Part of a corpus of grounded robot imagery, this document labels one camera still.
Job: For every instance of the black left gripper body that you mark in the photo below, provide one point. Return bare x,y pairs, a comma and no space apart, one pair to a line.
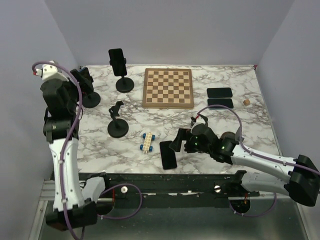
73,91

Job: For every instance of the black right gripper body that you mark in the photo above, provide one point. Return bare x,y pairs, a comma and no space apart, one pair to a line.
192,145

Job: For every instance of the black stand with blue phone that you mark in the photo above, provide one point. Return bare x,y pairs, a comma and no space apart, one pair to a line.
90,100

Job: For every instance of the pink phone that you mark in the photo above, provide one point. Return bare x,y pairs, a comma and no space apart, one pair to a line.
168,157

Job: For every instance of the teal phone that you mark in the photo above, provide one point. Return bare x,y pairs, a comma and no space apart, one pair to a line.
220,103

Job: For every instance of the black phone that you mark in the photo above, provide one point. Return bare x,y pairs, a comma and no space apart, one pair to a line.
118,62
219,92

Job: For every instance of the black stand for pink phone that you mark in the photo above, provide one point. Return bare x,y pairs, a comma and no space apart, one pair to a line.
118,127

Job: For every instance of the blue phone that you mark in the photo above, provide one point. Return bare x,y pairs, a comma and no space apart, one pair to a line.
86,74

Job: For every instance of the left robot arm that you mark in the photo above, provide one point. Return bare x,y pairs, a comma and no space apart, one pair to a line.
74,206

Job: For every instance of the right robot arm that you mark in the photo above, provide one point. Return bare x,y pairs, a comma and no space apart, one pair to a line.
297,178

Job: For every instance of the brown base phone stand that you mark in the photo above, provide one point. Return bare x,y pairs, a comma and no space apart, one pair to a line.
232,135

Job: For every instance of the black round phone stand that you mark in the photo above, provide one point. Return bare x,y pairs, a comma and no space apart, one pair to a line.
124,84

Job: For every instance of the black phone on stand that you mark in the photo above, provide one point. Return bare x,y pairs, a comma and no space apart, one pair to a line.
118,62

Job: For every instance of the blue white toy block car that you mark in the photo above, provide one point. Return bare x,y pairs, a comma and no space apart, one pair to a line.
148,139

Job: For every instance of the wooden chessboard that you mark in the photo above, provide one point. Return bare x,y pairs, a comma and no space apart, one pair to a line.
168,88

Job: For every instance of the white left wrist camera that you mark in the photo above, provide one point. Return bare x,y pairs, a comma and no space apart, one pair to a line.
49,72

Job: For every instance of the black mounting rail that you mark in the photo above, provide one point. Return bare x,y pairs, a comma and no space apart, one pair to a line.
131,190

